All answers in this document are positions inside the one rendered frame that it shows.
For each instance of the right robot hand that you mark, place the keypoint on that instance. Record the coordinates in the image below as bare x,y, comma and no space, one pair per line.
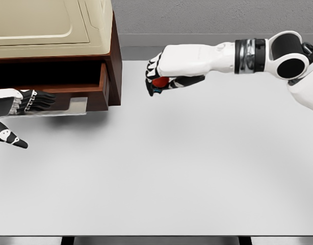
187,60

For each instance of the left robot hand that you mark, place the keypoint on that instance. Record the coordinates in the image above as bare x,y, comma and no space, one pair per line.
3,102

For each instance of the red switch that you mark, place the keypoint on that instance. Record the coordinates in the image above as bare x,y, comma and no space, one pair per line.
160,81

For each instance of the brown wooden drawer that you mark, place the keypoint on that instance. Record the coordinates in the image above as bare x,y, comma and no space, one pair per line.
104,86

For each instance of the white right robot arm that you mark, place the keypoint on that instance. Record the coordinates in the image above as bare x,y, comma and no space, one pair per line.
284,58

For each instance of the brown cabinet with cream top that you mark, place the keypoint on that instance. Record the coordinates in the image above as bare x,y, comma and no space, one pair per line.
52,30

